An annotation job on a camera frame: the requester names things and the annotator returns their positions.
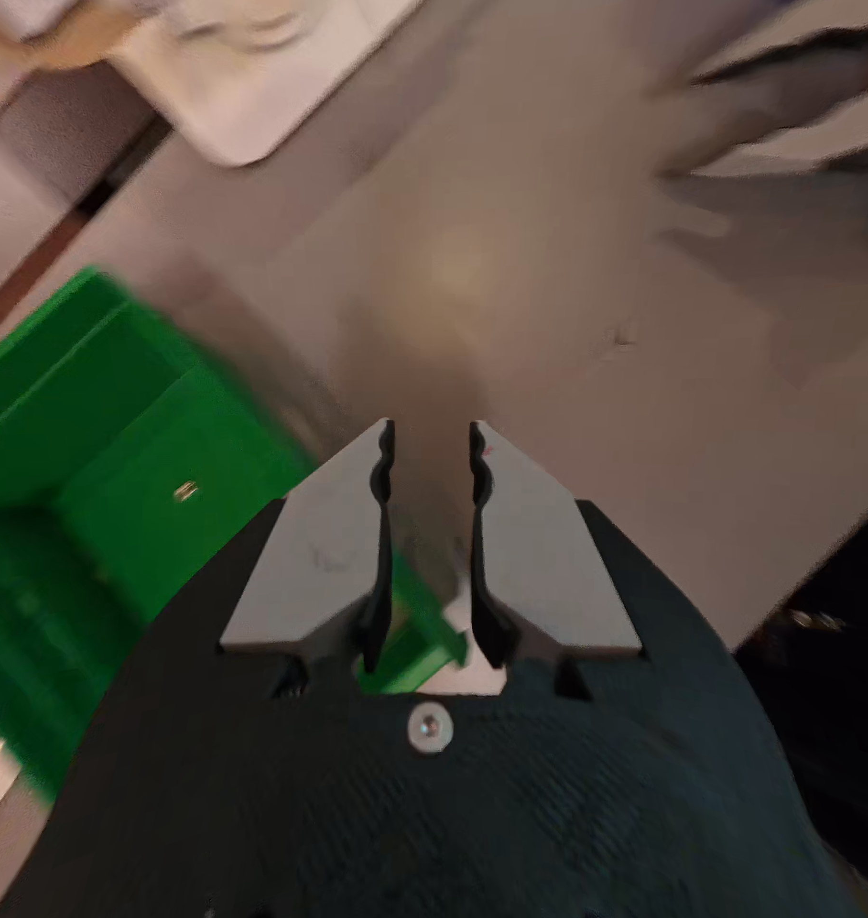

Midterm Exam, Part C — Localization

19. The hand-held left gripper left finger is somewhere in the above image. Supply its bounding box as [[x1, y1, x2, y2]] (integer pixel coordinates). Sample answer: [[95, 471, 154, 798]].
[[219, 418, 397, 675]]

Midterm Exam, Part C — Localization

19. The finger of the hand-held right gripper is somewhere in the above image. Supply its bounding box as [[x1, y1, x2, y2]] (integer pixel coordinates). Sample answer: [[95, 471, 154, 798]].
[[688, 0, 868, 87], [656, 108, 868, 180]]

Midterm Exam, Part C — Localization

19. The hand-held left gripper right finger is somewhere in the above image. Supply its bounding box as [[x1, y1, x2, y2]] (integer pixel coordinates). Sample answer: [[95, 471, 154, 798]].
[[468, 420, 643, 668]]

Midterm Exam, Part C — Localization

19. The green plastic bin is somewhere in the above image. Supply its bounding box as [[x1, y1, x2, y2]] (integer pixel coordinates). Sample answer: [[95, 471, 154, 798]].
[[0, 265, 471, 806]]

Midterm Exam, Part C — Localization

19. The white rounded base plate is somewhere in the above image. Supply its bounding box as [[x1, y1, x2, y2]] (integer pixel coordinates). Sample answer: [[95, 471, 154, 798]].
[[108, 0, 424, 167]]

